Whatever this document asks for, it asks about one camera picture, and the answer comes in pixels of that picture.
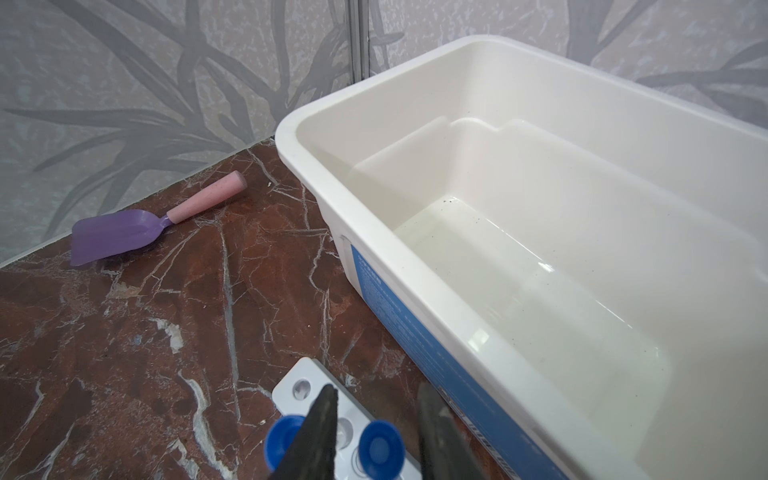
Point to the purple scoop pink handle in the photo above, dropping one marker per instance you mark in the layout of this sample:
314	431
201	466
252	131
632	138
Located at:
112	234

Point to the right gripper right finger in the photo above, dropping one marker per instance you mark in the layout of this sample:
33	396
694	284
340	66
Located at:
444	454

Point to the blue capped test tube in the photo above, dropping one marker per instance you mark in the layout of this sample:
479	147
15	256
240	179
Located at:
381	451
279	439

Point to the white plastic storage bin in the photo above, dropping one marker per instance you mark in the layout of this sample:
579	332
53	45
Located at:
576	262

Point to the white test tube rack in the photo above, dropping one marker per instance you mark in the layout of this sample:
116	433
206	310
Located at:
295	393

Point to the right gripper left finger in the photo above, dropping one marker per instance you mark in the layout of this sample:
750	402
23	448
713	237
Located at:
313	450

